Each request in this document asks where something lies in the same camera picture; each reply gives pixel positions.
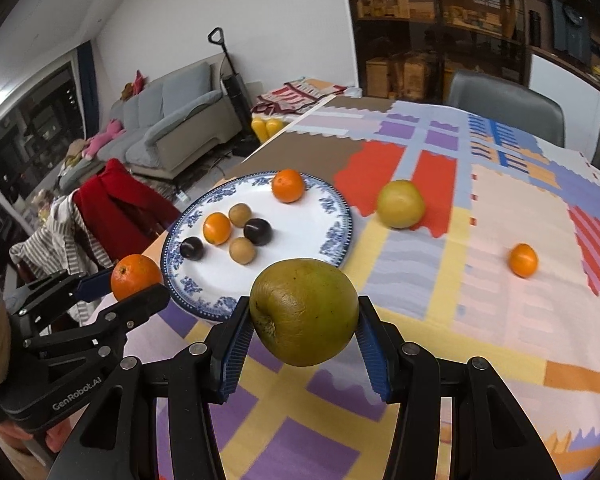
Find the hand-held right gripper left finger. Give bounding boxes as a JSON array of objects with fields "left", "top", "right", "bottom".
[{"left": 47, "top": 296, "right": 255, "bottom": 480}]

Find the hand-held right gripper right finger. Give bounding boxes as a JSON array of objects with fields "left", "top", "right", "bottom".
[{"left": 356, "top": 296, "right": 563, "bottom": 480}]

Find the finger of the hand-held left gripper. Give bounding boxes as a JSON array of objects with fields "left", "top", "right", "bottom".
[
  {"left": 24, "top": 284, "right": 172, "bottom": 357},
  {"left": 7, "top": 269, "right": 115, "bottom": 333}
]

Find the large orange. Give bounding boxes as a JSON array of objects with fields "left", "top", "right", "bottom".
[
  {"left": 271, "top": 169, "right": 306, "bottom": 204},
  {"left": 111, "top": 254, "right": 164, "bottom": 302}
]

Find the dark plum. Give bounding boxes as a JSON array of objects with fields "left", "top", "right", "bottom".
[
  {"left": 243, "top": 218, "right": 273, "bottom": 247},
  {"left": 180, "top": 236, "right": 205, "bottom": 262}
]

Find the green pear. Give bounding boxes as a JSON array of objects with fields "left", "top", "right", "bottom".
[{"left": 249, "top": 258, "right": 360, "bottom": 367}]

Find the brown kiwi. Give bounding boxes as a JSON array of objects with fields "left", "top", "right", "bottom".
[
  {"left": 228, "top": 203, "right": 252, "bottom": 227},
  {"left": 229, "top": 237, "right": 256, "bottom": 265}
]

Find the small orange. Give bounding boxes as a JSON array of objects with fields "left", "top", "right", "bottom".
[
  {"left": 203, "top": 212, "right": 232, "bottom": 246},
  {"left": 509, "top": 243, "right": 539, "bottom": 278}
]

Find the blue-rimmed white plate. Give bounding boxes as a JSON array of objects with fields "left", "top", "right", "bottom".
[{"left": 161, "top": 172, "right": 355, "bottom": 322}]

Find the person's left hand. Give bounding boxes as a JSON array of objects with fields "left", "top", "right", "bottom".
[{"left": 44, "top": 421, "right": 77, "bottom": 457}]

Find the striped grey white cloth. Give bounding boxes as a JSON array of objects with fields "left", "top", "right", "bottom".
[{"left": 10, "top": 192, "right": 114, "bottom": 322}]

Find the red jacket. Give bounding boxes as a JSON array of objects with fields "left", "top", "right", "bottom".
[{"left": 75, "top": 158, "right": 182, "bottom": 267}]

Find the colourful patchwork tablecloth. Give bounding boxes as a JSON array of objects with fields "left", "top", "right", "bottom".
[{"left": 145, "top": 100, "right": 600, "bottom": 480}]

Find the pink plush toy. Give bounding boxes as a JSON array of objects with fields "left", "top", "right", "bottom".
[{"left": 82, "top": 119, "right": 127, "bottom": 157}]

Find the yellow pear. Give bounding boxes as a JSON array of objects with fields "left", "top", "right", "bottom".
[{"left": 376, "top": 179, "right": 426, "bottom": 230}]

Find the grey sofa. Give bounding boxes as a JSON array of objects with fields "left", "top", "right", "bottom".
[{"left": 60, "top": 62, "right": 247, "bottom": 182}]

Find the black upright vacuum cleaner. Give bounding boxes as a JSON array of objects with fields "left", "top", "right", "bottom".
[{"left": 208, "top": 27, "right": 257, "bottom": 157}]

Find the red striped folded cloth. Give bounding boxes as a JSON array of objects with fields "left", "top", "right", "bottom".
[{"left": 251, "top": 77, "right": 362, "bottom": 117}]

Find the dark glass door cabinet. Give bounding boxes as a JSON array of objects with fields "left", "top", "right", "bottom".
[{"left": 342, "top": 0, "right": 532, "bottom": 106}]

